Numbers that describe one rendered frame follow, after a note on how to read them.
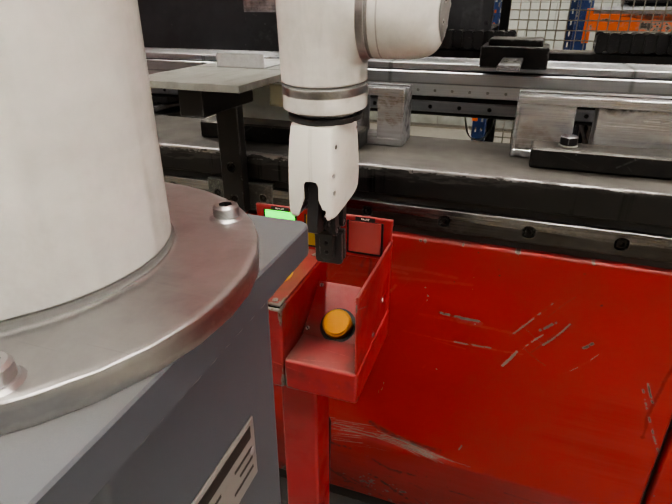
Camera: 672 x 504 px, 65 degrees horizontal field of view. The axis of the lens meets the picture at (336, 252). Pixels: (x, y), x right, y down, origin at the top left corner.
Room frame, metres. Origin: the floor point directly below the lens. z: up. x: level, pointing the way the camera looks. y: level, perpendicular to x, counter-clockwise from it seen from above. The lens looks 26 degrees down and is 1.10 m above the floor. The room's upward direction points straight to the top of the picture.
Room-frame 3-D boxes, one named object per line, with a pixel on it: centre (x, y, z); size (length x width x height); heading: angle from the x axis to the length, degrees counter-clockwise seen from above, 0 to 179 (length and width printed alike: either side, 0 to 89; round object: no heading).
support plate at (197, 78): (0.85, 0.16, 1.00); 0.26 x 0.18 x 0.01; 160
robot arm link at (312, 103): (0.54, 0.01, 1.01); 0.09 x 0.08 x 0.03; 161
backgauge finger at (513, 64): (0.99, -0.32, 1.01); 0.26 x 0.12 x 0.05; 160
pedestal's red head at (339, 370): (0.59, 0.04, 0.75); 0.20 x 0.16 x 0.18; 71
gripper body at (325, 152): (0.54, 0.01, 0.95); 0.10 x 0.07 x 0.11; 161
